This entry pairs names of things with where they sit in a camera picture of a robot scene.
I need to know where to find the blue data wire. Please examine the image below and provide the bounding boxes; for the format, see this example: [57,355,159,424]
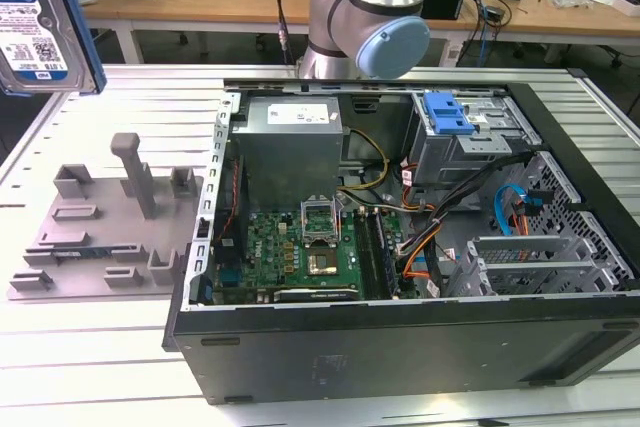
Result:
[492,184,530,238]

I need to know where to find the orange power wire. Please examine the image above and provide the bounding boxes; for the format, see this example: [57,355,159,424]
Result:
[399,190,556,282]

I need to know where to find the hard disk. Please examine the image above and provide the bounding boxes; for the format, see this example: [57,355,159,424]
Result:
[0,0,109,97]

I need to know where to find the silver disk bay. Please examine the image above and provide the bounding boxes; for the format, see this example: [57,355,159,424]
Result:
[464,234,629,298]

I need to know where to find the metal socket cover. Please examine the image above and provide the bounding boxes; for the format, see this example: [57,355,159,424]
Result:
[298,195,345,248]

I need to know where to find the grey power supply unit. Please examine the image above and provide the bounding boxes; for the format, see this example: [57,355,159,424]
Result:
[230,95,347,213]

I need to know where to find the CPU socket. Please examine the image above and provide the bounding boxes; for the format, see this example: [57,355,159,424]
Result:
[305,245,344,278]

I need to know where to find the green motherboard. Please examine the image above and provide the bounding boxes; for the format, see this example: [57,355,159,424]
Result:
[212,206,416,306]

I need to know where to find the dark RAM stick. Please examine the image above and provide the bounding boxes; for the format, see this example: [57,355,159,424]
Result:
[373,209,404,298]
[353,209,390,300]

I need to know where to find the black graphics card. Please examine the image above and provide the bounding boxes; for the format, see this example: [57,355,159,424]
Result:
[272,286,362,304]

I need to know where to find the silver optical drive cage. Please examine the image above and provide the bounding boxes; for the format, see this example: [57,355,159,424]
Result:
[405,91,544,188]

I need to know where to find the blue plastic cage latch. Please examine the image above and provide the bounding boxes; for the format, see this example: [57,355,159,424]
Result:
[422,90,475,137]

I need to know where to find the black open PC case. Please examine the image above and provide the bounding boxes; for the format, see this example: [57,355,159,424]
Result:
[162,66,640,406]

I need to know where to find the wooden desk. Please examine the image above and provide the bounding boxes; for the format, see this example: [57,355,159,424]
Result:
[74,0,640,41]

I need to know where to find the RAM stick with blue label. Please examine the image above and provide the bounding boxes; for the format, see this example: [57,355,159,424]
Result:
[49,246,110,258]

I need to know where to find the grey parts rack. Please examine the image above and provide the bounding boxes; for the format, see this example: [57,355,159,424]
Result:
[7,131,207,301]

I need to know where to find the yellow and black wires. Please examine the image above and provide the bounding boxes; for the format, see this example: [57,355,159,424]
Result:
[339,127,392,194]

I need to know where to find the black cable bundle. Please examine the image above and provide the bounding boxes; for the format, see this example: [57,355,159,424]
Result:
[394,150,534,261]

